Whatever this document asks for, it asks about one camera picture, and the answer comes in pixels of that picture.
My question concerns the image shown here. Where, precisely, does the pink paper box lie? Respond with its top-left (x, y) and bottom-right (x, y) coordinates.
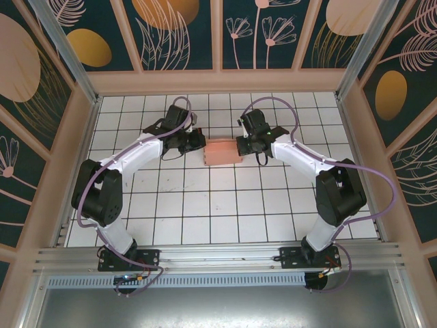
top-left (203, 138), bottom-right (243, 166)

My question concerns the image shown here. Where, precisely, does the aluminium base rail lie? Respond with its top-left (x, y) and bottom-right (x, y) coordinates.
top-left (32, 241), bottom-right (407, 274)

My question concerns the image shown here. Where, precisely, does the grey metal sheet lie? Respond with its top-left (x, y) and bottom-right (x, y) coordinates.
top-left (18, 268), bottom-right (423, 328)

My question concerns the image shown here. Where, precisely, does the short aluminium side rail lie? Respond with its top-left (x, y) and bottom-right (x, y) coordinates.
top-left (54, 218), bottom-right (72, 247)
top-left (373, 218), bottom-right (389, 240)

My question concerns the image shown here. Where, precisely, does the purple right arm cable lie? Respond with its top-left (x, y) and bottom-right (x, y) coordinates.
top-left (240, 97), bottom-right (397, 294)

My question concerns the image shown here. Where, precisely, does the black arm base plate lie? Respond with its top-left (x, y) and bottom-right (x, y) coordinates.
top-left (279, 246), bottom-right (342, 271)
top-left (98, 249), bottom-right (161, 273)

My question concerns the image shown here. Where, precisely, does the aluminium frame post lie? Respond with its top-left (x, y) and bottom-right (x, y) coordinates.
top-left (32, 0), bottom-right (102, 107)
top-left (335, 0), bottom-right (401, 100)

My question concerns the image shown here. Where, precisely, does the small green circuit board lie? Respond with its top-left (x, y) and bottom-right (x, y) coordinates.
top-left (113, 273), bottom-right (148, 286)

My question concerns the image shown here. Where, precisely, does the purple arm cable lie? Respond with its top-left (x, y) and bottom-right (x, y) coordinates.
top-left (240, 97), bottom-right (397, 294)
top-left (75, 96), bottom-right (168, 297)

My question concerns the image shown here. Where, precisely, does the grey slotted cable duct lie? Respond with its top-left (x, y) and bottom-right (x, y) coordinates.
top-left (47, 273), bottom-right (307, 288)

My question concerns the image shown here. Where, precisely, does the yellow connector with wires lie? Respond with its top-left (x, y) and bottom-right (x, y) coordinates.
top-left (319, 264), bottom-right (343, 278)

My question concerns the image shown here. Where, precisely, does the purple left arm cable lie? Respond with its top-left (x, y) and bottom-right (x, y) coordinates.
top-left (75, 96), bottom-right (168, 297)

